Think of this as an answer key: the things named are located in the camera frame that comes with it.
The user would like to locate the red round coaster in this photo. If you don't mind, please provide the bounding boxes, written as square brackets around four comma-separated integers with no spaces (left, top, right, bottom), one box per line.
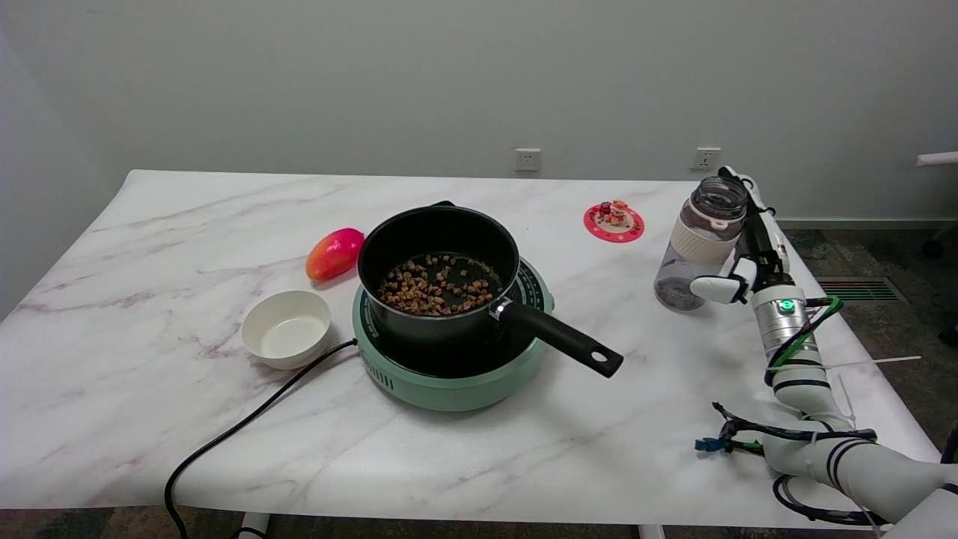
[583,202,645,244]

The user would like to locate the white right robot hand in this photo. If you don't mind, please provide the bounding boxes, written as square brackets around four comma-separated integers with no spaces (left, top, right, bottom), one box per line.
[690,166,796,305]

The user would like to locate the brown food pieces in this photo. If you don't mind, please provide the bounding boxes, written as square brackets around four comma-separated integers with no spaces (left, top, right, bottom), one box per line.
[376,255,498,317]

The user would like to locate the red yellow mango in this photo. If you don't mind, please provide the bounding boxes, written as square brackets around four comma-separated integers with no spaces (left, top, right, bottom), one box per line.
[305,228,365,282]

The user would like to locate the black saucepan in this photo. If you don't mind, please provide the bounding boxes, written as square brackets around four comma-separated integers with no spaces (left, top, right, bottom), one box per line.
[357,201,624,378]

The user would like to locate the green induction cooker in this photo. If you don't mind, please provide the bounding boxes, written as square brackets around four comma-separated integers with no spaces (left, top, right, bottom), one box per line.
[352,255,555,412]

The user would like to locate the white bowl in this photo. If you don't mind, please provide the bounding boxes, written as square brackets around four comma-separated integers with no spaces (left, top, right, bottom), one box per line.
[241,290,332,371]

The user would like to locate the black power cable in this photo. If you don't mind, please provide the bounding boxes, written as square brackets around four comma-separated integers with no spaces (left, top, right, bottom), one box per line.
[164,338,359,539]

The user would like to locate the clear bottle with white band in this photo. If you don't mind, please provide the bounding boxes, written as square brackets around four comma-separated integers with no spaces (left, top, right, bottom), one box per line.
[653,176,749,312]

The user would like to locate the floor vent grille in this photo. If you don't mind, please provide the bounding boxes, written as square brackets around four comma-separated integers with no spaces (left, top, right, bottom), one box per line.
[816,277,908,304]

